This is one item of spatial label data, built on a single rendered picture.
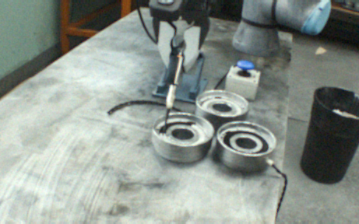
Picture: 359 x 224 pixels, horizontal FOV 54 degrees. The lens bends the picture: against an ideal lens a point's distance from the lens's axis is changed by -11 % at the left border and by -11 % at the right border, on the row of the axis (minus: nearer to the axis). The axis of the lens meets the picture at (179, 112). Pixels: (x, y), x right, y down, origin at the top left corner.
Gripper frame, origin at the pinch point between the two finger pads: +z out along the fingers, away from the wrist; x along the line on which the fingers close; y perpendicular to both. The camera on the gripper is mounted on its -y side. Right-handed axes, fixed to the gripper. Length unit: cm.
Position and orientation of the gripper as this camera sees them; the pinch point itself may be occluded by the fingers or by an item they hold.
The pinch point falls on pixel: (177, 65)
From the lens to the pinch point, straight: 67.9
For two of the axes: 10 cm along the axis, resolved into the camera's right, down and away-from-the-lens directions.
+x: -9.6, -2.0, 1.9
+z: -0.8, 8.6, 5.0
